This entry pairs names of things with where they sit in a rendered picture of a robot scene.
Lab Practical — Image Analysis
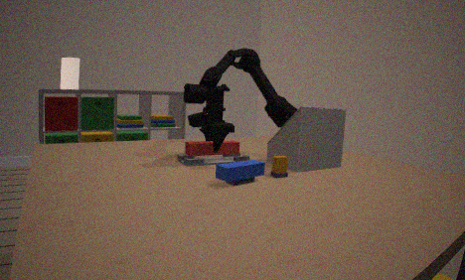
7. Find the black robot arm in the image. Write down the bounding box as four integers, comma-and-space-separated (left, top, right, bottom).
184, 48, 298, 127

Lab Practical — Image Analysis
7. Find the orange block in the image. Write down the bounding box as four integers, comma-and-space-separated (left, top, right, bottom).
272, 156, 288, 174

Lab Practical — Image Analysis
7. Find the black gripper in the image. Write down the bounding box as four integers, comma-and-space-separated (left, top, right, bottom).
198, 104, 234, 153

